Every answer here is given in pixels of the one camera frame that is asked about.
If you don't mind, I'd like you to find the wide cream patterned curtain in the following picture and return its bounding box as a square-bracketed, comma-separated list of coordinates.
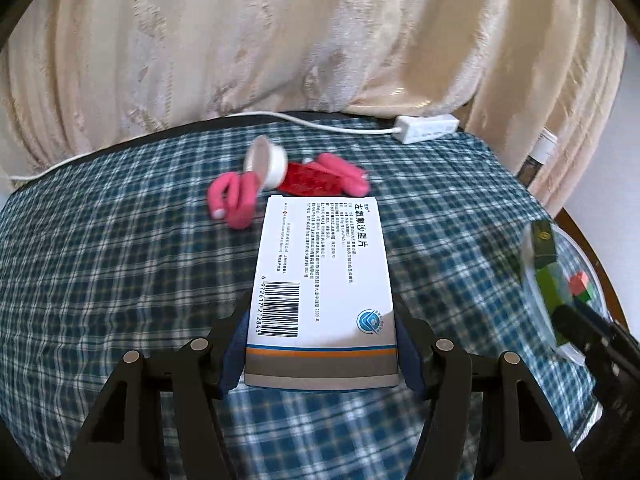
[0, 0, 501, 183]

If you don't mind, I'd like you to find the white power strip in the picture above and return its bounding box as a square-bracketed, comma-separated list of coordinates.
[395, 114, 460, 144]

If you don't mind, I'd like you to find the small white plastic cup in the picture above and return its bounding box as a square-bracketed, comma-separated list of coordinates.
[243, 135, 289, 191]

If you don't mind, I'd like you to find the narrow cream patterned curtain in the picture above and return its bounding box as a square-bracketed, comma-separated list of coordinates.
[465, 0, 628, 216]

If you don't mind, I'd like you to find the green blue-dotted block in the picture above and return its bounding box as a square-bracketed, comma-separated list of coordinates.
[534, 260, 575, 311]

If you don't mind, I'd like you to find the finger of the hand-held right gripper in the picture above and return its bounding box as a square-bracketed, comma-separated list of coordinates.
[550, 301, 621, 361]

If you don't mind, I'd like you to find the white power cable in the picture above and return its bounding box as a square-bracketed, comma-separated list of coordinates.
[10, 110, 403, 183]

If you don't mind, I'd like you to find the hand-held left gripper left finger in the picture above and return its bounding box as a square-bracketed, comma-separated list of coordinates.
[60, 290, 251, 480]

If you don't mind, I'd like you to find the clear plastic bowl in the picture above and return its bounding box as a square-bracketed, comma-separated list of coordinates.
[520, 220, 608, 366]

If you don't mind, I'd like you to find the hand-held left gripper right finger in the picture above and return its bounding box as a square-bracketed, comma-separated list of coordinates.
[395, 300, 583, 480]

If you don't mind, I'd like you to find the red toy brick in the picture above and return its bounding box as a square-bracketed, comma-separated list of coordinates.
[277, 160, 346, 197]

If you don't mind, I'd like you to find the white tower heater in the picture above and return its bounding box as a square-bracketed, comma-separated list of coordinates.
[517, 127, 558, 186]

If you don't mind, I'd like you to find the blue plaid tablecloth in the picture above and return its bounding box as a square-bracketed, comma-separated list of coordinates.
[0, 117, 601, 480]

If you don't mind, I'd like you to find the pink foam hair curler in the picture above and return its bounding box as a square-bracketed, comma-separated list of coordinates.
[302, 152, 372, 198]
[207, 171, 261, 231]

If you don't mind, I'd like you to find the white medicine box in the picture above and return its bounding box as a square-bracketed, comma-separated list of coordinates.
[243, 195, 401, 389]

